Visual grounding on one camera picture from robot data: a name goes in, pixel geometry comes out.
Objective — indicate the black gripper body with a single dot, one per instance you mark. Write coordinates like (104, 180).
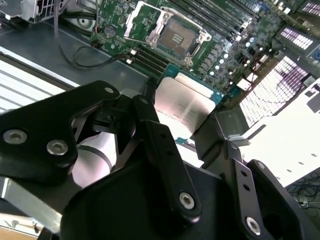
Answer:
(112, 207)

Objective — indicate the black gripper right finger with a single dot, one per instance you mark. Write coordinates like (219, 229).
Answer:
(210, 142)

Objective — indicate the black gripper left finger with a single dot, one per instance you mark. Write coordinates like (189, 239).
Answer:
(37, 135)

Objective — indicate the silver topped CPU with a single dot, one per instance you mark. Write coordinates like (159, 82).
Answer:
(180, 100)

